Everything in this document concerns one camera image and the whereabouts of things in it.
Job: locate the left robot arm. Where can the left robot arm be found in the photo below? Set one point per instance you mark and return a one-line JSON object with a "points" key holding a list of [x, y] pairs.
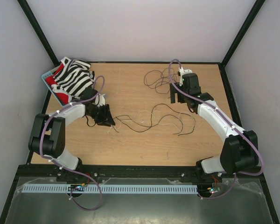
{"points": [[48, 135]]}

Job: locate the light blue plastic basket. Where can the light blue plastic basket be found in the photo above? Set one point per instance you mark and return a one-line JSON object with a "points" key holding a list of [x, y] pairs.
{"points": [[87, 93]]}

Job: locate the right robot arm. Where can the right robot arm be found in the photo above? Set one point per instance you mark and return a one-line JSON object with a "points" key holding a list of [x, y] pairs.
{"points": [[239, 146]]}

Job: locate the red cloth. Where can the red cloth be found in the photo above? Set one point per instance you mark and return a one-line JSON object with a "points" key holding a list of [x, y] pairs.
{"points": [[61, 95]]}

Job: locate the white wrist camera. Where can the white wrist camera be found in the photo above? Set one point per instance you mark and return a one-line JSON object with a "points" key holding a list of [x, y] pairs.
{"points": [[100, 100], [183, 71]]}

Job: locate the light blue slotted cable duct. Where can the light blue slotted cable duct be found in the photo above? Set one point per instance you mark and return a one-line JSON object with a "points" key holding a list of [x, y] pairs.
{"points": [[111, 189]]}

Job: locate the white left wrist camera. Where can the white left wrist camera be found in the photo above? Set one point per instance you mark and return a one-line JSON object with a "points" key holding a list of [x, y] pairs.
{"points": [[100, 100]]}

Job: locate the zebra striped cloth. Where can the zebra striped cloth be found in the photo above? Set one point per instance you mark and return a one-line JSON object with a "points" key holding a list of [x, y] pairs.
{"points": [[73, 78]]}

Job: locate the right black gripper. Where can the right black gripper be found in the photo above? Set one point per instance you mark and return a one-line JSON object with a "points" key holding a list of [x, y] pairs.
{"points": [[176, 89]]}

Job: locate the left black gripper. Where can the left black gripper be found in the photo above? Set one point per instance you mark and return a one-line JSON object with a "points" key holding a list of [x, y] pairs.
{"points": [[106, 119]]}

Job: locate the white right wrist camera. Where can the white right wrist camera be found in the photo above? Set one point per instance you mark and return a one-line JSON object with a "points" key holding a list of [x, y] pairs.
{"points": [[183, 71]]}

